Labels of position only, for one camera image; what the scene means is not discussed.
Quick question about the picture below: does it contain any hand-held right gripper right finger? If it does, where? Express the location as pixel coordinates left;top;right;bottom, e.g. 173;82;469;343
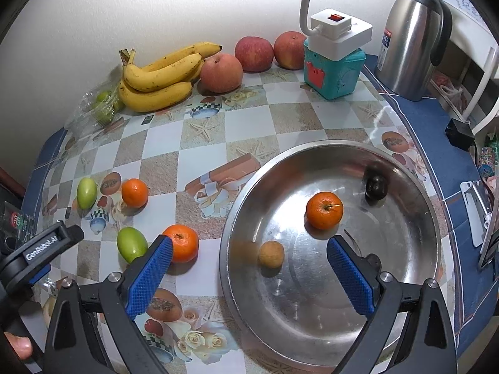
327;236;457;374

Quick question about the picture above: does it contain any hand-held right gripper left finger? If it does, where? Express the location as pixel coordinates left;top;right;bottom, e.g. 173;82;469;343
44;235;173;374

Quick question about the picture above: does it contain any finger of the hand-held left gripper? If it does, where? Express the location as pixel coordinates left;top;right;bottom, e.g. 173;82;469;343
29;265;52;286

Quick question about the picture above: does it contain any green jujube fruit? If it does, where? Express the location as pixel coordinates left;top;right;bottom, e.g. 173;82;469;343
117;227;149;263
76;178;98;209

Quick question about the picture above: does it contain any stainless steel basin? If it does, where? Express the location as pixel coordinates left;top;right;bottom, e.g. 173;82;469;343
219;139;443;367

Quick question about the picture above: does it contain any orange tangerine with stem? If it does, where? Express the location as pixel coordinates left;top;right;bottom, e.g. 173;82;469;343
306;192;344;230

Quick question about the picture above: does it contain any brown longan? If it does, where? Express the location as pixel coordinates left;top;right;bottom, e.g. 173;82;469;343
258;241;284;269

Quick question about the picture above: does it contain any person's left hand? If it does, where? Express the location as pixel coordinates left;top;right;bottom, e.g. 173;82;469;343
4;331;34;359

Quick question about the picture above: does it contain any clear glass cup red label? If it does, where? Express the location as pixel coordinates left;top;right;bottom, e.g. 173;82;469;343
0;202;37;250

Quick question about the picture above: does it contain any bag of green fruit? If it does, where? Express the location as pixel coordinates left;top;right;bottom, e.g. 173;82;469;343
64;82;125;137

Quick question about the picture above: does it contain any metal phone stand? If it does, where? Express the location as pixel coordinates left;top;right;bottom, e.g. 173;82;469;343
460;180;492;247

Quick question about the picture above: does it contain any smartphone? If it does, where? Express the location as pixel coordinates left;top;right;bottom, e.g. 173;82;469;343
479;210;499;269

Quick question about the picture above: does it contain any printed checkered tablecloth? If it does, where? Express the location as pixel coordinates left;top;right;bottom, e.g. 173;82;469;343
21;52;499;374

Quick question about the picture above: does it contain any pile of small green jujubes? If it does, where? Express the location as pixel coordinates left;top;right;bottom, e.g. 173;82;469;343
94;90;124;121

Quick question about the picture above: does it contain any black power adapter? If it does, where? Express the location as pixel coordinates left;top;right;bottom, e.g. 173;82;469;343
445;119;476;149

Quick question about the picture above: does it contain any colourful printed packet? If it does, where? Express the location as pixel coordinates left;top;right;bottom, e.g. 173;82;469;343
477;136;499;180

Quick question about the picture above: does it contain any yellow banana bunch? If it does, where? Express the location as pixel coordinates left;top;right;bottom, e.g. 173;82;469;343
118;42;223;113

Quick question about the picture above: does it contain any teal plastic box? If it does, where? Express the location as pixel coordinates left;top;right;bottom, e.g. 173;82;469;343
304;41;367;100

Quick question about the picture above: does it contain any red apple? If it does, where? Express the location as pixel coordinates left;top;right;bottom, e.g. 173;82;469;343
200;54;244;93
273;31;308;71
234;36;274;73

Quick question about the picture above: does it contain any stainless steel thermos jug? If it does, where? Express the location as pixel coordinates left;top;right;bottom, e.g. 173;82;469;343
374;0;453;102

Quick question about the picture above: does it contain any white shelf unit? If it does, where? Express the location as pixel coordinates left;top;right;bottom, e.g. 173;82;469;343
429;0;499;133

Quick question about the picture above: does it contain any white printed paper sign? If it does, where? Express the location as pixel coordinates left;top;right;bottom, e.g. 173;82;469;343
444;0;492;24

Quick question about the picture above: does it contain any brown wooden frame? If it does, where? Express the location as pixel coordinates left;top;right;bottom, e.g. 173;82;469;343
0;165;26;203

